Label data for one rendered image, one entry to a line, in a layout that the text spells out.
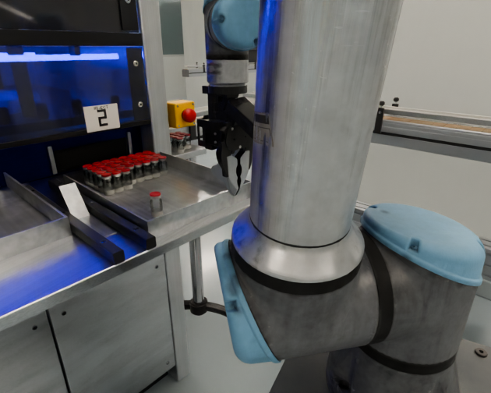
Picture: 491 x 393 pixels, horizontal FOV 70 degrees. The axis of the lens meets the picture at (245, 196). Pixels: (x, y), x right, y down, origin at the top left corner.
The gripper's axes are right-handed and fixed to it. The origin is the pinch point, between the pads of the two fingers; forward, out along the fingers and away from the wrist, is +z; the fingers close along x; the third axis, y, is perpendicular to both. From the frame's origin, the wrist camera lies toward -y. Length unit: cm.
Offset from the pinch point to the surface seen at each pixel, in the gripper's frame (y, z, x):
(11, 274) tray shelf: 7.6, 3.5, 38.7
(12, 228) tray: 22.3, 3.2, 34.4
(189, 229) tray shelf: -0.7, 3.5, 13.0
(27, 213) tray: 27.2, 3.2, 30.3
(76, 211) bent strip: 18.4, 2.0, 24.4
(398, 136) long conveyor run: -1, 3, -82
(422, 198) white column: 3, 48, -144
